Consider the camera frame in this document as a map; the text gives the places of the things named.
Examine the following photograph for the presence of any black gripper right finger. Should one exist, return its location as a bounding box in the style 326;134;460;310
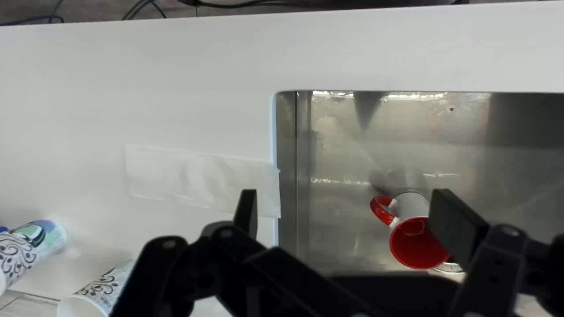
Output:
430;189;564;317

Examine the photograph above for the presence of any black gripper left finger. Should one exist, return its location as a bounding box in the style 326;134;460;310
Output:
111;189;377;317

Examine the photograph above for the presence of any white patterned tube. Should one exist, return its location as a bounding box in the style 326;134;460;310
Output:
56;261;137;317

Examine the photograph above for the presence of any red and white mug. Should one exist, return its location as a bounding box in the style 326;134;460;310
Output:
368;192;454;271

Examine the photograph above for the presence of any patterned white cup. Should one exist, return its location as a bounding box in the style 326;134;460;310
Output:
0;218;68;296

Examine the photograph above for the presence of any stainless steel sink basin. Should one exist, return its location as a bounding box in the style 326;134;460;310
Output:
271;88;564;296

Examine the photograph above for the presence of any black cable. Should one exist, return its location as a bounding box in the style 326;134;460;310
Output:
120;0;171;21
0;0;67;27

